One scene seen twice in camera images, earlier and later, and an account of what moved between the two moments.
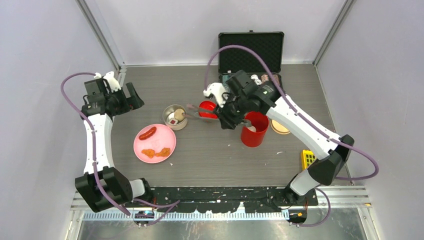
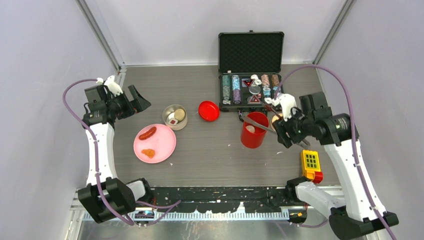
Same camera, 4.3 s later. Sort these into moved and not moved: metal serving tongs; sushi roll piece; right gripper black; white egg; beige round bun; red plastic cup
Moved: right gripper black; metal serving tongs
Not moved: white egg; red plastic cup; beige round bun; sushi roll piece
